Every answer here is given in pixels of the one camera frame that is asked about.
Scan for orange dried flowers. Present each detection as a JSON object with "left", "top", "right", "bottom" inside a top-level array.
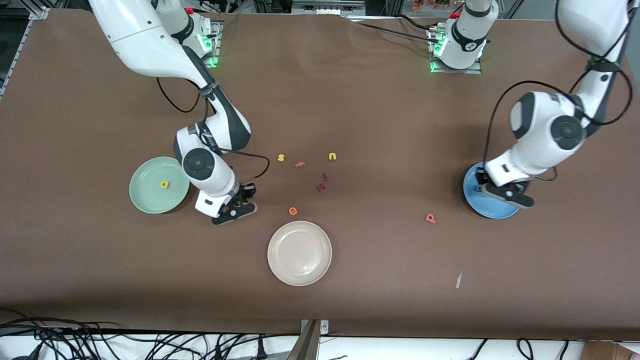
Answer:
[{"left": 412, "top": 0, "right": 453, "bottom": 13}]

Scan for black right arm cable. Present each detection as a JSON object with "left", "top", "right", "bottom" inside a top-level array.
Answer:
[{"left": 156, "top": 77, "right": 271, "bottom": 183}]

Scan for green plate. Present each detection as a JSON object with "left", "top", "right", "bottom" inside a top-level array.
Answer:
[{"left": 129, "top": 156, "right": 191, "bottom": 215}]

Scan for blue plate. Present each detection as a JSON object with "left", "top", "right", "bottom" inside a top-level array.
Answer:
[{"left": 462, "top": 161, "right": 524, "bottom": 220}]

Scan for grey metal post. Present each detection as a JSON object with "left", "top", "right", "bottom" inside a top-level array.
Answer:
[{"left": 286, "top": 320, "right": 321, "bottom": 360}]

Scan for thin black base cable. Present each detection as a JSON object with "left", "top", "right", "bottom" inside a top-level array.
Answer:
[{"left": 357, "top": 15, "right": 441, "bottom": 43}]

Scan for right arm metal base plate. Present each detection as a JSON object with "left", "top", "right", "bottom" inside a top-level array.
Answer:
[{"left": 192, "top": 20, "right": 222, "bottom": 68}]

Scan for aluminium table edge rail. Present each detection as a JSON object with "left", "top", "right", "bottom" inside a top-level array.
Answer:
[{"left": 0, "top": 6, "right": 51, "bottom": 98}]

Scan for beige plate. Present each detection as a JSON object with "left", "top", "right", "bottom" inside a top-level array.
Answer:
[{"left": 267, "top": 220, "right": 333, "bottom": 287}]

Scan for black cable bundle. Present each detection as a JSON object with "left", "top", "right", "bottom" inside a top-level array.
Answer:
[{"left": 0, "top": 307, "right": 301, "bottom": 360}]

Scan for silver metal box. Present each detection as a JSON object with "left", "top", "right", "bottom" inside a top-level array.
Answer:
[{"left": 291, "top": 0, "right": 366, "bottom": 16}]

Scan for cardboard box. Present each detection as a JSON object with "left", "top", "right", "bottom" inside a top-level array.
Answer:
[{"left": 582, "top": 341, "right": 640, "bottom": 360}]

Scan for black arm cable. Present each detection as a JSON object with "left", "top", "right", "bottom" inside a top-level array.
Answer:
[
  {"left": 482, "top": 0, "right": 640, "bottom": 182},
  {"left": 156, "top": 77, "right": 271, "bottom": 183}
]

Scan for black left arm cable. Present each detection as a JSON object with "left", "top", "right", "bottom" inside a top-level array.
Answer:
[{"left": 482, "top": 0, "right": 640, "bottom": 182}]

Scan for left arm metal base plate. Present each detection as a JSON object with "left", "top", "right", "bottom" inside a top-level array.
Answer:
[{"left": 429, "top": 27, "right": 483, "bottom": 75}]

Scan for silver table edge bracket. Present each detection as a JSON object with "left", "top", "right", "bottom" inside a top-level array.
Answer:
[{"left": 300, "top": 319, "right": 330, "bottom": 336}]

